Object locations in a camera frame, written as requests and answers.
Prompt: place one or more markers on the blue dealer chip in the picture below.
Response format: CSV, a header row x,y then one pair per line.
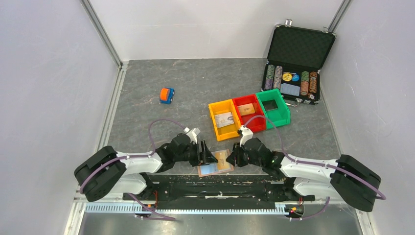
x,y
295,78

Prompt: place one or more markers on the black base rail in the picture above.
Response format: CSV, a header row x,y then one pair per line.
x,y
219,192

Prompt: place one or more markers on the red plastic bin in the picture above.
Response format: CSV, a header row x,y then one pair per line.
x,y
257,124

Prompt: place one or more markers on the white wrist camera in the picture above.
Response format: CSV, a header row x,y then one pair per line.
x,y
245,133
192,134

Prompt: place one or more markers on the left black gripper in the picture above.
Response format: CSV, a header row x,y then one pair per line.
x,y
204,157

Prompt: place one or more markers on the yellow plastic bin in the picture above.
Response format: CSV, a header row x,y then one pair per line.
x,y
230,131

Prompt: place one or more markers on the card in yellow bin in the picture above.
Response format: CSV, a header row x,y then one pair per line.
x,y
224,119

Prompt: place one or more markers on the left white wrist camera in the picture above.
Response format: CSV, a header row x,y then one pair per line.
x,y
192,134

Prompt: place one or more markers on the tan leather card holder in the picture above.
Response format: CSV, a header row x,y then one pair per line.
x,y
209,169

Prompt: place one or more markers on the green plastic bin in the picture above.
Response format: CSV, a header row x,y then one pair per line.
x,y
279,117

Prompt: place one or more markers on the white toothed cable duct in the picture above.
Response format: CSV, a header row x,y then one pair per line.
x,y
136,208

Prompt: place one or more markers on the black poker chip case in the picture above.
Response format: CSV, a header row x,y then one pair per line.
x,y
297,50

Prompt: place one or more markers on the card in red bin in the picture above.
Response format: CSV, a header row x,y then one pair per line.
x,y
246,109

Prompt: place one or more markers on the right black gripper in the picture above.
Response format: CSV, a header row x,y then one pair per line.
x,y
237,150

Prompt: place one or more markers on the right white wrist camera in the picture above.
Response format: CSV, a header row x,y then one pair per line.
x,y
245,133

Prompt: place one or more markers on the light blue card deck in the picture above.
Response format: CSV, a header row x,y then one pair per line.
x,y
290,89

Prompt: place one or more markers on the yellow dealer chip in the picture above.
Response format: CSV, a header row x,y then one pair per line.
x,y
287,76

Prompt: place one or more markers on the blue orange toy car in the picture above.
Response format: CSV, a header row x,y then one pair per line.
x,y
166,95

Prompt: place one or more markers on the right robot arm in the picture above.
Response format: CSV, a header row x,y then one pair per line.
x,y
344,178

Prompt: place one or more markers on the card in green bin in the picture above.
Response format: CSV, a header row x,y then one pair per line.
x,y
270,105

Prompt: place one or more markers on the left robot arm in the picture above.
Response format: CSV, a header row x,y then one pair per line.
x,y
111,172

